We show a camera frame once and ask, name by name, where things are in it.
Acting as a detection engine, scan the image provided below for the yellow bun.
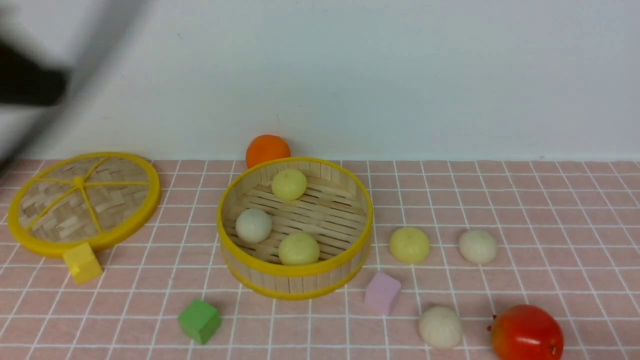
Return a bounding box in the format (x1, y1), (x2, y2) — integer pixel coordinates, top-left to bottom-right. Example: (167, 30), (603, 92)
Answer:
(270, 168), (307, 202)
(388, 227), (431, 264)

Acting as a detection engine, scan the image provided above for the green cube block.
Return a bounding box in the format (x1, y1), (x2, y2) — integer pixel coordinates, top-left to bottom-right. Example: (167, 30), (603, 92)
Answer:
(177, 299), (222, 346)

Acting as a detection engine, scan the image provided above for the pink checkered tablecloth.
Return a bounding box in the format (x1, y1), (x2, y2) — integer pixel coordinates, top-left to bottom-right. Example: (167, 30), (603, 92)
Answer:
(0, 160), (640, 360)

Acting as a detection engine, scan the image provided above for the yellow bun front edge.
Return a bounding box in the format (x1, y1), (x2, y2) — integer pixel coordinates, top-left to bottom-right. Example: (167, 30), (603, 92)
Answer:
(278, 232), (320, 265)

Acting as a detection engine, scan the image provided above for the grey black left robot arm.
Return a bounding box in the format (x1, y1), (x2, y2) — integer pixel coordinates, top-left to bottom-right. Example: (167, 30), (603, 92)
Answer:
(0, 0), (148, 174)

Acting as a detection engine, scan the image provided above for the white bun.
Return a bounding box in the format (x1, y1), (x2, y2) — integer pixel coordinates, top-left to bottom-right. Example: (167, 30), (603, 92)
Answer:
(458, 228), (499, 265)
(418, 305), (464, 350)
(235, 208), (273, 244)

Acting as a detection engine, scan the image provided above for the yellow bamboo steamer basket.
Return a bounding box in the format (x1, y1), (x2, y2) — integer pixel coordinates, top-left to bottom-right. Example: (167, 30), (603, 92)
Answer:
(215, 157), (374, 301)

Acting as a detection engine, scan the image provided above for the pink cube block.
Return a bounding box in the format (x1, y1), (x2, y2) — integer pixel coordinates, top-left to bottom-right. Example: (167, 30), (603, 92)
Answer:
(364, 271), (402, 316)

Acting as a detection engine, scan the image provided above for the orange fruit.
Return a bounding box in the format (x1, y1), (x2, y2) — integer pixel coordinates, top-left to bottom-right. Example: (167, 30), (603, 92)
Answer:
(245, 134), (291, 169)

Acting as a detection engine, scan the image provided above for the yellow woven steamer lid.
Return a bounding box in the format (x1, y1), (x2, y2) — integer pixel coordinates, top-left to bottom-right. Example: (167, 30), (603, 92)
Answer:
(6, 152), (162, 258)

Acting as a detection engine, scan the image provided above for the yellow cube block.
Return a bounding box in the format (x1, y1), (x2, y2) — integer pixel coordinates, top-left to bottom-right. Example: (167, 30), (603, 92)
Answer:
(62, 243), (103, 285)

